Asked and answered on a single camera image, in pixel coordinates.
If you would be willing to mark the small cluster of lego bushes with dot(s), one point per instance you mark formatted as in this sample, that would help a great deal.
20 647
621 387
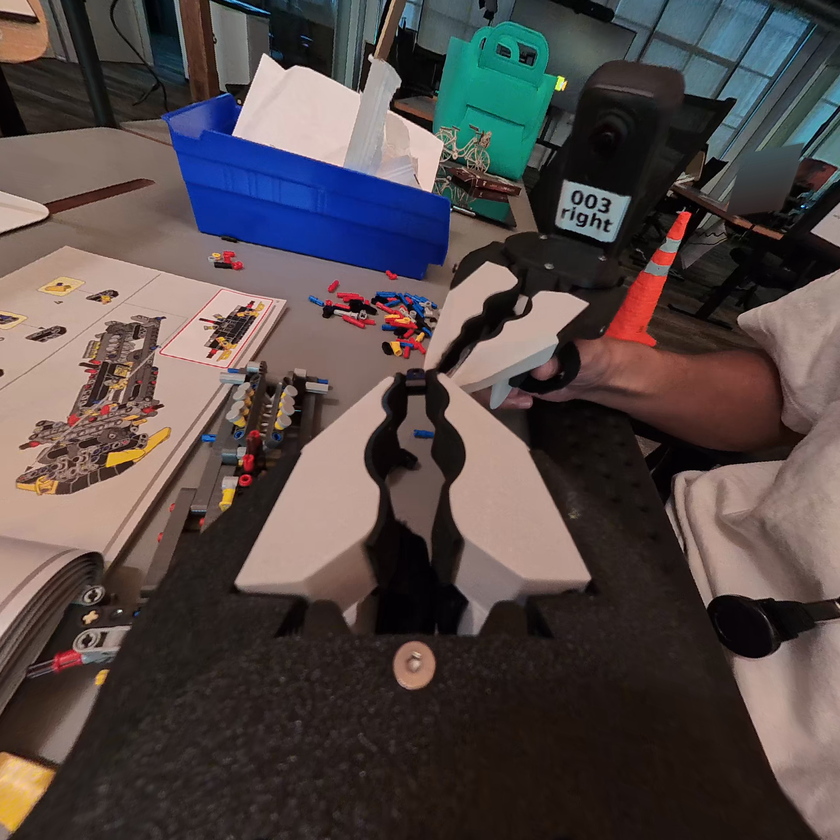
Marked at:
224 260

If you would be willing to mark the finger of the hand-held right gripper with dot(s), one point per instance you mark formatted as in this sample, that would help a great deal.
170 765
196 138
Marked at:
472 295
531 334

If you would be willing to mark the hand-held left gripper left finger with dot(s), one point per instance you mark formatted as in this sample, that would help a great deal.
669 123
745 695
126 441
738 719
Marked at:
308 525

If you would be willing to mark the lego car chassis model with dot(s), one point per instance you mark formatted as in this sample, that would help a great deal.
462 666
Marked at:
262 407

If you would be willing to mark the brown wooden case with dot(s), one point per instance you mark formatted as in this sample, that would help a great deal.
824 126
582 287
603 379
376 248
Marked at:
489 187

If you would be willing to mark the green felt bag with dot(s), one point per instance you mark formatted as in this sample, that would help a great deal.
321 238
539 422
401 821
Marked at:
492 85

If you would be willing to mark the teal flat board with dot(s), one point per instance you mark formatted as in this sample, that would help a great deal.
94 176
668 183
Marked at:
492 210

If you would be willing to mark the blue plastic bin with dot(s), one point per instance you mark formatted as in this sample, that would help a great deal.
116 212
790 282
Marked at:
295 197

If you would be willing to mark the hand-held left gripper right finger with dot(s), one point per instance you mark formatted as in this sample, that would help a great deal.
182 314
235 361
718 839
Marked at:
525 525

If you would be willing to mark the small black lego connector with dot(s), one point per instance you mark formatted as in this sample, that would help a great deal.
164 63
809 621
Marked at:
403 459

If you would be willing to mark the person's right hand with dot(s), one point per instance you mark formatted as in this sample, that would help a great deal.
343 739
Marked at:
604 367

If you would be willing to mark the wooden support beam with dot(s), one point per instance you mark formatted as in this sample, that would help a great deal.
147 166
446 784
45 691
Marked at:
200 46

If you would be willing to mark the person's right forearm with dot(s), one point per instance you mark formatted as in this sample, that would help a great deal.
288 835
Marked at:
709 394

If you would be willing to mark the black office chair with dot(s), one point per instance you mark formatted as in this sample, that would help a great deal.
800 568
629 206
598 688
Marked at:
702 131

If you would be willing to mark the black metal pole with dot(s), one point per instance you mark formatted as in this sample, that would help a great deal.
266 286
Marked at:
88 59

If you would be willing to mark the orange traffic cone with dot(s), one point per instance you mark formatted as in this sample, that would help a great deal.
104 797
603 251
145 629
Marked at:
646 295

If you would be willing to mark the pile of mixed lego pins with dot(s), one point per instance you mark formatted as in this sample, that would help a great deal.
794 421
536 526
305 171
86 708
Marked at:
394 315

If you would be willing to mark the lego instruction booklet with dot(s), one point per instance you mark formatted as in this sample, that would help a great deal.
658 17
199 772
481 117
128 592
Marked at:
131 289

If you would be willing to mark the miniature white bicycle model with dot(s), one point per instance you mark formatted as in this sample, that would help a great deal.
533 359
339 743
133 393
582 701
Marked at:
463 148

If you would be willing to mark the white paper bags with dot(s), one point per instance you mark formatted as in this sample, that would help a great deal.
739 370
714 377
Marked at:
295 111

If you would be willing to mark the white metal stand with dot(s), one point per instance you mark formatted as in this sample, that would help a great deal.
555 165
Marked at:
19 210

